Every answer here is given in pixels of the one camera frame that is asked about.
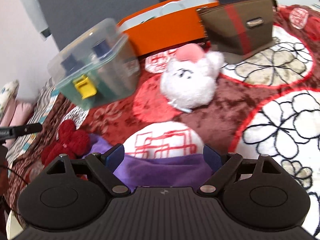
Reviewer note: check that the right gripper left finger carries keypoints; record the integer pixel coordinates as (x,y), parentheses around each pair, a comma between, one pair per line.
(102,167)

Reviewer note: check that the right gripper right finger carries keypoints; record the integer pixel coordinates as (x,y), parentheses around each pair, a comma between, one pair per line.
(224,169)

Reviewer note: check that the purple towel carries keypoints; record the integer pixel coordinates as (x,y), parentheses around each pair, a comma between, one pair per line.
(178,170)

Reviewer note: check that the red knitted soft toy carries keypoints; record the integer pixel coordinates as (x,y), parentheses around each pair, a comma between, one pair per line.
(73,142)

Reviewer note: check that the white plush toy pink hat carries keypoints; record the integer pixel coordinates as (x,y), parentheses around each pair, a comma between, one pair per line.
(189,80)

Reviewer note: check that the pink pillow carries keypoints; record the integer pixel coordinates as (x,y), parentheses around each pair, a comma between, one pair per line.
(17,113)

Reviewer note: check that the floral pillow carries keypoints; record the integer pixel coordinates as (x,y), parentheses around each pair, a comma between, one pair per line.
(9,91)

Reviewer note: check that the red floral blanket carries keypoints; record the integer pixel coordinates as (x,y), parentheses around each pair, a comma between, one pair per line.
(267,104)

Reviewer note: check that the clear plastic storage container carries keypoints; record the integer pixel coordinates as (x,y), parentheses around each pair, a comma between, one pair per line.
(97,68)

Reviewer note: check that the brown pouch with red stripe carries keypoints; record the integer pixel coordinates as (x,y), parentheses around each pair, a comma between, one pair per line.
(241,29)

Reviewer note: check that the light grey headboard panel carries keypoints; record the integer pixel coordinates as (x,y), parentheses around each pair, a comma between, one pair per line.
(68,19)

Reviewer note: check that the orange cardboard box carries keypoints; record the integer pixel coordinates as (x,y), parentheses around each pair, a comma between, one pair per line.
(165,25)

